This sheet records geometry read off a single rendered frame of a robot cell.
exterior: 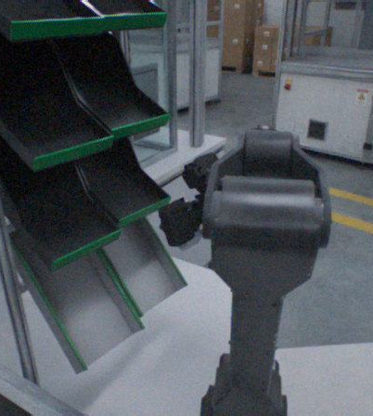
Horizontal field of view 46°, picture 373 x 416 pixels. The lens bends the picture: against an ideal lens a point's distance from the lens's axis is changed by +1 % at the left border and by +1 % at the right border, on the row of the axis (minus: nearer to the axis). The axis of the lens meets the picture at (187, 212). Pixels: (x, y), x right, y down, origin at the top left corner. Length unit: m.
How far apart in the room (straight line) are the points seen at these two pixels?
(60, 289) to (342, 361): 0.60
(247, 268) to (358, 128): 4.24
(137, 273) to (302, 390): 0.40
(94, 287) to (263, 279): 0.56
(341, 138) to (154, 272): 3.81
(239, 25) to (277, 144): 9.00
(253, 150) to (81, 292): 0.54
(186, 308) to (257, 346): 0.72
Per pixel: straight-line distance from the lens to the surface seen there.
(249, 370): 0.42
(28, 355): 0.89
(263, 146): 0.36
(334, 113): 4.58
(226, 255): 0.30
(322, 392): 0.96
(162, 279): 0.93
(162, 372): 0.96
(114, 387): 0.94
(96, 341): 0.82
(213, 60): 6.75
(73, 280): 0.83
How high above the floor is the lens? 1.56
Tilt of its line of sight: 27 degrees down
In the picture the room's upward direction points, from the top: straight up
